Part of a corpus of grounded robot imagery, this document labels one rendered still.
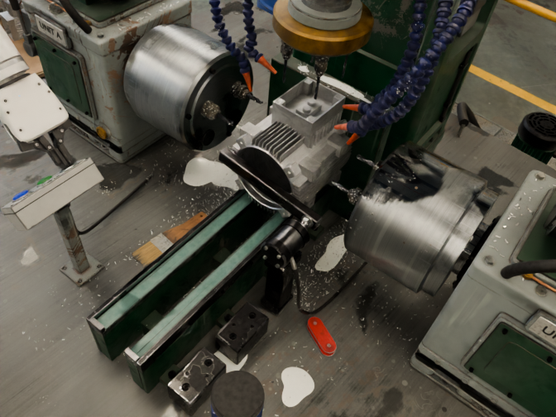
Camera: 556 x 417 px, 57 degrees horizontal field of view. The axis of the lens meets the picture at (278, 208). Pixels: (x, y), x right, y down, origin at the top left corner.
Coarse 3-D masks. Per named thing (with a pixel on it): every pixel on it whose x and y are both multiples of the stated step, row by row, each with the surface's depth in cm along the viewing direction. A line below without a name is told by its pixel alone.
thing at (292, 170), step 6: (342, 120) 110; (342, 132) 110; (240, 138) 104; (246, 138) 104; (240, 144) 105; (246, 144) 104; (294, 162) 100; (288, 168) 100; (294, 168) 100; (288, 174) 101; (294, 174) 100; (240, 186) 114; (282, 210) 109; (282, 216) 110; (288, 216) 109
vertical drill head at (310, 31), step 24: (288, 0) 92; (312, 0) 86; (336, 0) 85; (360, 0) 91; (288, 24) 87; (312, 24) 86; (336, 24) 86; (360, 24) 89; (288, 48) 93; (312, 48) 86; (336, 48) 86
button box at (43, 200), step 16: (80, 160) 100; (64, 176) 94; (80, 176) 96; (96, 176) 98; (32, 192) 90; (48, 192) 92; (64, 192) 94; (80, 192) 96; (16, 208) 88; (32, 208) 90; (48, 208) 92; (16, 224) 92; (32, 224) 90
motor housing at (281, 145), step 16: (272, 128) 104; (288, 128) 104; (256, 144) 102; (272, 144) 102; (288, 144) 101; (320, 144) 107; (256, 160) 115; (272, 160) 119; (288, 160) 102; (320, 160) 105; (336, 160) 110; (240, 176) 113; (272, 176) 117; (304, 176) 103; (320, 176) 108; (256, 192) 114; (304, 192) 104; (272, 208) 111
